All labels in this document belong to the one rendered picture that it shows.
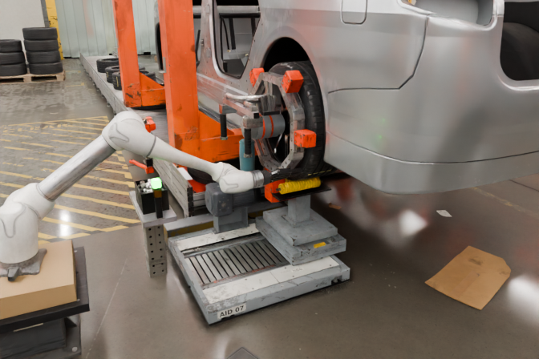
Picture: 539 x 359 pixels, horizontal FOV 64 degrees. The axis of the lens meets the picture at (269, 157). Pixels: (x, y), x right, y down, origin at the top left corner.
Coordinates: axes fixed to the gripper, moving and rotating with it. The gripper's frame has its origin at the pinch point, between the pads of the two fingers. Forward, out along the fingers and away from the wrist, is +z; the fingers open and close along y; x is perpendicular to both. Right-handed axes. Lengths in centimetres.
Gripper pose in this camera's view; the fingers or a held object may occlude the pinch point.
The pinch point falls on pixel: (295, 171)
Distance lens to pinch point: 226.3
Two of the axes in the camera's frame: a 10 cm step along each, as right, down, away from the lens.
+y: 3.1, -4.6, -8.3
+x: -3.1, -8.7, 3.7
